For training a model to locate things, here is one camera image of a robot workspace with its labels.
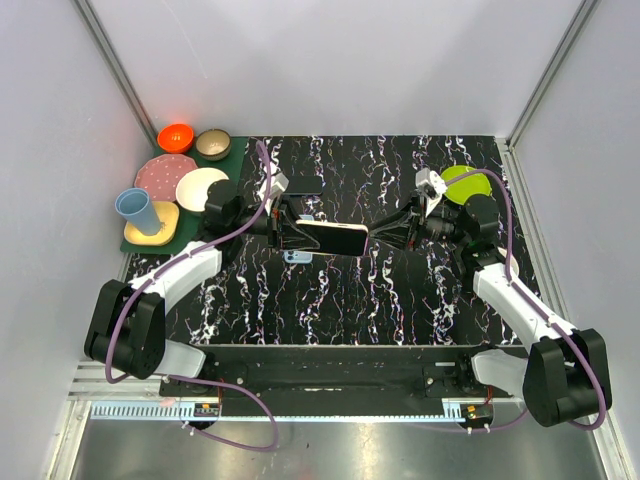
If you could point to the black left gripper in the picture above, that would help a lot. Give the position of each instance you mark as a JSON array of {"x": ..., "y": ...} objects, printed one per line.
[{"x": 275, "y": 229}]

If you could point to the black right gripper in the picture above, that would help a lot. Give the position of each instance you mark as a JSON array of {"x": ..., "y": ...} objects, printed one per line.
[{"x": 395, "y": 229}]

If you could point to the dark blue phone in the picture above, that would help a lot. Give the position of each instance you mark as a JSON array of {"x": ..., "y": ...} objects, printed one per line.
[{"x": 305, "y": 186}]

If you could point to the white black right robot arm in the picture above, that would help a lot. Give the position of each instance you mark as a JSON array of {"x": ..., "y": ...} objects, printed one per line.
[{"x": 564, "y": 377}]

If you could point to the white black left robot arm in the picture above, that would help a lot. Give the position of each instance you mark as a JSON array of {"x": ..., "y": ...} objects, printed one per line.
[{"x": 127, "y": 332}]

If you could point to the lime green plate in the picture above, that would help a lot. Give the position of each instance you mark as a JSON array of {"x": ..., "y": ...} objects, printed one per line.
[{"x": 462, "y": 190}]

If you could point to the green mat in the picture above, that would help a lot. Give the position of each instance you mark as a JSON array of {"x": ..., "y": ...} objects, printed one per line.
[{"x": 187, "y": 223}]

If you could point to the white bowl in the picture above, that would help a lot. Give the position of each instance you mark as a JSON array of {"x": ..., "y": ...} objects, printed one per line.
[{"x": 192, "y": 189}]

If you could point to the brown patterned bowl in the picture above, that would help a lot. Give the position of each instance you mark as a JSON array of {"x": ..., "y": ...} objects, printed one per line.
[{"x": 214, "y": 144}]

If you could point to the cream floral bowl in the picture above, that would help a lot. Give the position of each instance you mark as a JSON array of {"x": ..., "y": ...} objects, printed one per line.
[{"x": 514, "y": 266}]

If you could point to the yellow square plate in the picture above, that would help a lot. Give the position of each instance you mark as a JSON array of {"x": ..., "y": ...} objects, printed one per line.
[{"x": 168, "y": 214}]

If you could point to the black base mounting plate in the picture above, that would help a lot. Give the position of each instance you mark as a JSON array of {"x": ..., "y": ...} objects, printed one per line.
[{"x": 333, "y": 382}]

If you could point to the pink dotted plate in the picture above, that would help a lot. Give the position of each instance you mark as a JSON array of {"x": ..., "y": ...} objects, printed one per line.
[{"x": 160, "y": 176}]

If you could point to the orange bowl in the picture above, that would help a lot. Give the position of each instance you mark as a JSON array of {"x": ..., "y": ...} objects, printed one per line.
[{"x": 176, "y": 138}]

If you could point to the light blue cup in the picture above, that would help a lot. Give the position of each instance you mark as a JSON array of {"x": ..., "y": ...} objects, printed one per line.
[{"x": 136, "y": 207}]

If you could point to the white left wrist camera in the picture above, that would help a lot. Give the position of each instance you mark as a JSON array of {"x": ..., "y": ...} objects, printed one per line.
[{"x": 272, "y": 188}]

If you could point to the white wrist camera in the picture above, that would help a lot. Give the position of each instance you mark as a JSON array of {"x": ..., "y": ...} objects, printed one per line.
[
  {"x": 272, "y": 188},
  {"x": 431, "y": 188}
]

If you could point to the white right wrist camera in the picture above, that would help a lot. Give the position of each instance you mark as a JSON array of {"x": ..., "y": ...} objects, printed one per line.
[{"x": 431, "y": 188}]

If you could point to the aluminium front rail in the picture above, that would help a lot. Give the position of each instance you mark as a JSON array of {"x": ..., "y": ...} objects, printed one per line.
[{"x": 157, "y": 399}]

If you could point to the aluminium corner post left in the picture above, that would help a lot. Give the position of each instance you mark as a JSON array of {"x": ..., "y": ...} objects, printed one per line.
[{"x": 110, "y": 57}]

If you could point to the aluminium corner post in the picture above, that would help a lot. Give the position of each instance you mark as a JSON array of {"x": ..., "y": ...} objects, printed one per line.
[
  {"x": 569, "y": 38},
  {"x": 110, "y": 57}
]

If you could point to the aluminium corner post right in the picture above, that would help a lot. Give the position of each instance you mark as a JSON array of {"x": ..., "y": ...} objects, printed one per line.
[{"x": 569, "y": 38}]

